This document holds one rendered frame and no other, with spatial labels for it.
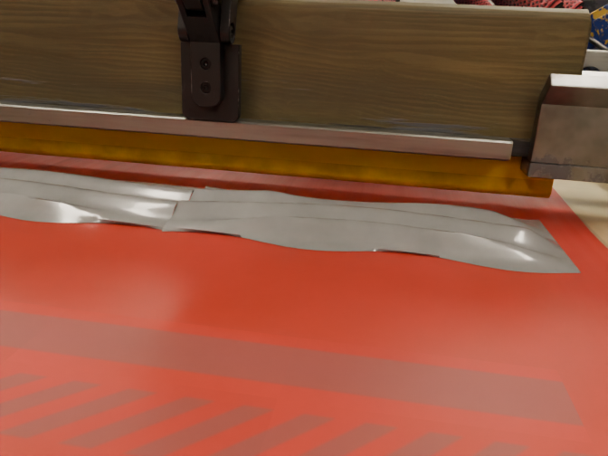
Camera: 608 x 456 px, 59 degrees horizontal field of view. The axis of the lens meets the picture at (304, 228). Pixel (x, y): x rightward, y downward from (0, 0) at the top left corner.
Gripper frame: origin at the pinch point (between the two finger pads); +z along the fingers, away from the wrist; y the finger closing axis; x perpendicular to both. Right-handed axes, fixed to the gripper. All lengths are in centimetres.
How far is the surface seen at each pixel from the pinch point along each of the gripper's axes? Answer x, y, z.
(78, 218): -4.1, 9.8, 5.8
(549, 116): 17.6, 2.7, 0.5
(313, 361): 8.2, 18.6, 5.9
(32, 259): -3.5, 14.2, 5.9
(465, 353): 12.5, 17.1, 5.9
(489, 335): 13.4, 15.9, 5.9
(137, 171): -5.8, 0.2, 5.9
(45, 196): -6.9, 8.0, 5.5
